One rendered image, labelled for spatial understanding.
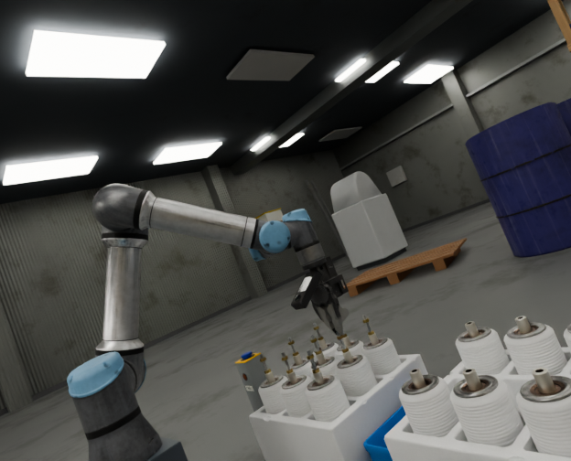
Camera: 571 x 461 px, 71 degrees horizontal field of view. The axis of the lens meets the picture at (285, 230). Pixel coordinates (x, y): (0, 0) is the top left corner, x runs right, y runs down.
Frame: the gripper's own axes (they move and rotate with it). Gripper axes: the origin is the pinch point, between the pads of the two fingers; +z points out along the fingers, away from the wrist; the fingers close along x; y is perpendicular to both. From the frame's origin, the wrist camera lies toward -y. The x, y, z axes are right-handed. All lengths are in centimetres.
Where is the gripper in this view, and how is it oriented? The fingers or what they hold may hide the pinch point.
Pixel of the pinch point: (335, 331)
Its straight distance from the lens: 114.7
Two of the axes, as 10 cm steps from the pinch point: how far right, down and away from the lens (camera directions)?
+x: -5.8, 2.9, 7.6
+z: 3.7, 9.3, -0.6
